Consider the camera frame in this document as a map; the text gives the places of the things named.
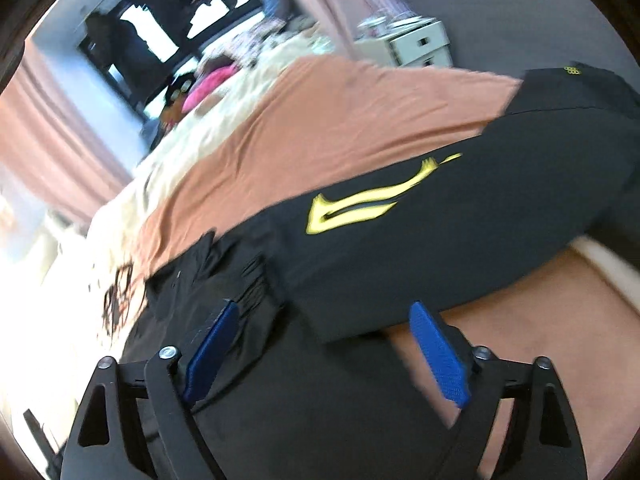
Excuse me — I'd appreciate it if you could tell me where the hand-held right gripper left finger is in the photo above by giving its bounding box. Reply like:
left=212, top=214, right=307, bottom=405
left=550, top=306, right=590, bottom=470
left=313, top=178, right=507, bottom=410
left=60, top=299, right=240, bottom=480

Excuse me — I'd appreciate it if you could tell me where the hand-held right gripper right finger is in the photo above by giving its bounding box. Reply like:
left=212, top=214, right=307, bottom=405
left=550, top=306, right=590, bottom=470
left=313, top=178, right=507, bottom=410
left=409, top=301, right=588, bottom=480

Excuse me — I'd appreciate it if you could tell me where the black garment with yellow print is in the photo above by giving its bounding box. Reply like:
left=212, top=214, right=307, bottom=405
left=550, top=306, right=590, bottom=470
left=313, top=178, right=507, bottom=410
left=220, top=67, right=640, bottom=346

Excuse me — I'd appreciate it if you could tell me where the pile of patterned clothes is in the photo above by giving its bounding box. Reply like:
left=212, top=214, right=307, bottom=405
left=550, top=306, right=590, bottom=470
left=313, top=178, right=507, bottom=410
left=195, top=10, right=331, bottom=76

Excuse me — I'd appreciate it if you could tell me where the plain black cloth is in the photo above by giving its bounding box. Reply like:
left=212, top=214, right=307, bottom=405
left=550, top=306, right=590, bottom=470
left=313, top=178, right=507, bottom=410
left=122, top=232, right=463, bottom=480

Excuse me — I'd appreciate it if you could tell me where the cream blanket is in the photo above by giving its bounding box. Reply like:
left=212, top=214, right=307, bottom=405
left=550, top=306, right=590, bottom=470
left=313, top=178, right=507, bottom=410
left=0, top=35, right=341, bottom=461

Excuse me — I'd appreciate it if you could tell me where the dark printed cloth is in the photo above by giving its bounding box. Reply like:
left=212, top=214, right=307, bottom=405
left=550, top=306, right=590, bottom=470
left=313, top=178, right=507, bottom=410
left=159, top=74, right=197, bottom=127

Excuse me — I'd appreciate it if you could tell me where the orange bed sheet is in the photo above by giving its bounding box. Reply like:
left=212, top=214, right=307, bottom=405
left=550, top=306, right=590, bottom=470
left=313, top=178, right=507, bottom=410
left=135, top=55, right=640, bottom=480

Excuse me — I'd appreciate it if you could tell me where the bright pink cloth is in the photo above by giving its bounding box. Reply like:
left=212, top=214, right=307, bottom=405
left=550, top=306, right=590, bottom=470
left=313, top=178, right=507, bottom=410
left=182, top=67, right=236, bottom=113

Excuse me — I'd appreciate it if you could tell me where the pink curtain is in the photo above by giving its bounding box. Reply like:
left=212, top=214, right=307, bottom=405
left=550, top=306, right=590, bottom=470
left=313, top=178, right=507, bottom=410
left=270, top=0, right=373, bottom=63
left=0, top=40, right=136, bottom=221

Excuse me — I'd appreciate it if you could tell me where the white drawer cabinet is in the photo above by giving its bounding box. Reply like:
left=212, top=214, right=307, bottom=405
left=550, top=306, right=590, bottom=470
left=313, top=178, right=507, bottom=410
left=350, top=15, right=456, bottom=68

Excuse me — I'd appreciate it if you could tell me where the dark framed window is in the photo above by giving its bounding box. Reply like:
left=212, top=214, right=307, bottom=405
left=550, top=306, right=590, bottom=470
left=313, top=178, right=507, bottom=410
left=77, top=0, right=286, bottom=121

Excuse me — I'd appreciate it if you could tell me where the clear plastic container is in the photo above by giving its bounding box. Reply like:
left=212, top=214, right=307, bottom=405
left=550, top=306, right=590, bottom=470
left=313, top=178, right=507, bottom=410
left=362, top=0, right=416, bottom=26

